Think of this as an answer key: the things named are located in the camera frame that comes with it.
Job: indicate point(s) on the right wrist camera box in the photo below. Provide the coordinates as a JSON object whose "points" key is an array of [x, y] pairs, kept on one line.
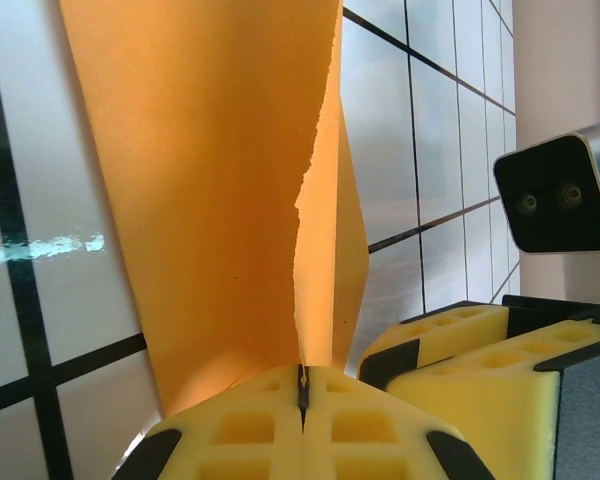
{"points": [[550, 200]]}

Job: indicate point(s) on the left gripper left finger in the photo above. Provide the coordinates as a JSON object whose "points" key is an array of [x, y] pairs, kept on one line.
{"points": [[230, 440]]}

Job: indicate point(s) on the orange paper sheet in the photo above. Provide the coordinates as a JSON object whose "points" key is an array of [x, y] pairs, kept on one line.
{"points": [[205, 175]]}

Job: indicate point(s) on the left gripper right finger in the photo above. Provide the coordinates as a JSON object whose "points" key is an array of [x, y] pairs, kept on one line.
{"points": [[370, 440]]}

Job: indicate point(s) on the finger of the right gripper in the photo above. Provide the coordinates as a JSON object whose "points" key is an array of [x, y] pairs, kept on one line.
{"points": [[505, 400], [430, 340]]}

